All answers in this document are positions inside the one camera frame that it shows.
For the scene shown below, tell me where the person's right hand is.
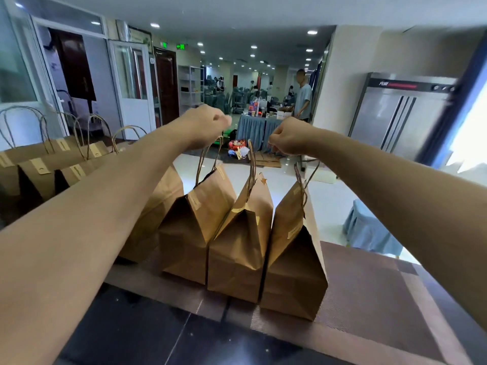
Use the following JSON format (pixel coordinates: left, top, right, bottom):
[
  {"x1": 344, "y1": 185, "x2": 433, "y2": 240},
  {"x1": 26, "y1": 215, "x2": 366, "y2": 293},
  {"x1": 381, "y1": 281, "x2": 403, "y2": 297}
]
[{"x1": 268, "y1": 116, "x2": 322, "y2": 157}]

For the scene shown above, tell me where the white window curtain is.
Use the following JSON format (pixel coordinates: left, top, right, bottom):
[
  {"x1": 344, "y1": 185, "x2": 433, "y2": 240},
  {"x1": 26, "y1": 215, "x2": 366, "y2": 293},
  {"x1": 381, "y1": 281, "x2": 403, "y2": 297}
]
[{"x1": 443, "y1": 80, "x2": 487, "y2": 189}]

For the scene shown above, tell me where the stainless steel refrigerator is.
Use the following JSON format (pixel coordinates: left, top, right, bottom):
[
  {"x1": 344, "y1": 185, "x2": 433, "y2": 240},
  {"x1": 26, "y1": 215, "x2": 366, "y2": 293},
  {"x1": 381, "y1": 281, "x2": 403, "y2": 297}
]
[{"x1": 349, "y1": 72, "x2": 459, "y2": 164}]

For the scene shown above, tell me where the person's right forearm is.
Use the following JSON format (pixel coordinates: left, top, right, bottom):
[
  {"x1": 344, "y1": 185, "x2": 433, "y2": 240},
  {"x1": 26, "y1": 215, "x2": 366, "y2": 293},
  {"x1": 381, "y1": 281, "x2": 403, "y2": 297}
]
[{"x1": 308, "y1": 125, "x2": 487, "y2": 332}]

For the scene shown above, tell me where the blue plastic chair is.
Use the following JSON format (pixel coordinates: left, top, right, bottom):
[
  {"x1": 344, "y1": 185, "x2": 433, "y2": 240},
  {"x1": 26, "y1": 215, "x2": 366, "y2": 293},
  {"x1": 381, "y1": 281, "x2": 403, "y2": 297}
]
[{"x1": 341, "y1": 197, "x2": 405, "y2": 258}]

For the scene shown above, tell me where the blue window curtain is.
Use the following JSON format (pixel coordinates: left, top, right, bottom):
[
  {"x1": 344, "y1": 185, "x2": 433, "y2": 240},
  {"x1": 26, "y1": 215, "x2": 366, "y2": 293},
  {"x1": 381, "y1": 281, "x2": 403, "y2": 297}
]
[{"x1": 414, "y1": 42, "x2": 487, "y2": 169}]

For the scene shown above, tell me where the dark brown door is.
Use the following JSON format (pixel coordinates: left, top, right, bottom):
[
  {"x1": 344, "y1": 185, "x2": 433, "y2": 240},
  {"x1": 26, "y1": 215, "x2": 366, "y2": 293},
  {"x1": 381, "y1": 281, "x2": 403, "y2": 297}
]
[{"x1": 152, "y1": 47, "x2": 182, "y2": 127}]

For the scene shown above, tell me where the white shelving unit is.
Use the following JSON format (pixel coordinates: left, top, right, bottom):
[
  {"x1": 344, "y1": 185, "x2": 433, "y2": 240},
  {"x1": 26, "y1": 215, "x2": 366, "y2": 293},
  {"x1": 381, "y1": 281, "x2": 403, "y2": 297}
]
[{"x1": 177, "y1": 64, "x2": 205, "y2": 116}]

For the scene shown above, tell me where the person's left hand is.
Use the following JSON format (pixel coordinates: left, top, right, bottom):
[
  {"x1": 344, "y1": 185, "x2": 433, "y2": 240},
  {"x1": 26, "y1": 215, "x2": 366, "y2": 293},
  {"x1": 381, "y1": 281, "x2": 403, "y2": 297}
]
[{"x1": 171, "y1": 104, "x2": 233, "y2": 151}]

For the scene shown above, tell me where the blue skirted table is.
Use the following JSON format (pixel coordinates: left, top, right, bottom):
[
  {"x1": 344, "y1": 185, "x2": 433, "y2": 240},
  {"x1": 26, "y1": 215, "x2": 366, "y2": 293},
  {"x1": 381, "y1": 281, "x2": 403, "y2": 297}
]
[{"x1": 235, "y1": 114, "x2": 285, "y2": 154}]

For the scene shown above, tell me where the person's left forearm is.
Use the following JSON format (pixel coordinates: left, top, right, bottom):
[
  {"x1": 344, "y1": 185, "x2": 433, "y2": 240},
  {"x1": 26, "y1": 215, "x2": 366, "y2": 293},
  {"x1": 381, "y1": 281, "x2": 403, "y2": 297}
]
[{"x1": 0, "y1": 121, "x2": 195, "y2": 365}]

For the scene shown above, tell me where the white framed glass partition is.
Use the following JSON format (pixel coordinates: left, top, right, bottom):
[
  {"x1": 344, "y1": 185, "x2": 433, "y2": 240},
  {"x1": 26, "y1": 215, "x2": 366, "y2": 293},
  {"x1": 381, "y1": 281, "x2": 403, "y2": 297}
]
[{"x1": 0, "y1": 0, "x2": 109, "y2": 149}]

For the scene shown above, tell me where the white box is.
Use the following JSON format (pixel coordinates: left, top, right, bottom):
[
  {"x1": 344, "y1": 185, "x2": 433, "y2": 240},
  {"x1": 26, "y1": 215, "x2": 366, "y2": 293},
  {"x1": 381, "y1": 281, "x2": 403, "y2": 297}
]
[{"x1": 307, "y1": 163, "x2": 337, "y2": 185}]

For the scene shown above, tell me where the white door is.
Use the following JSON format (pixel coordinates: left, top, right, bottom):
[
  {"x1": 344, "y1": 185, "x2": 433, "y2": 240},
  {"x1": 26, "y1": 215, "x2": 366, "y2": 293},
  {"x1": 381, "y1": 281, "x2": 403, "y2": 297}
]
[{"x1": 108, "y1": 40, "x2": 158, "y2": 138}]

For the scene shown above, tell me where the brown table runner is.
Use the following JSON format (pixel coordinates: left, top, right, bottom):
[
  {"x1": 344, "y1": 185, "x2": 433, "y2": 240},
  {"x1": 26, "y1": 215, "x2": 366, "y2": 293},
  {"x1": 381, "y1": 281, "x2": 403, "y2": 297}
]
[{"x1": 105, "y1": 239, "x2": 474, "y2": 365}]

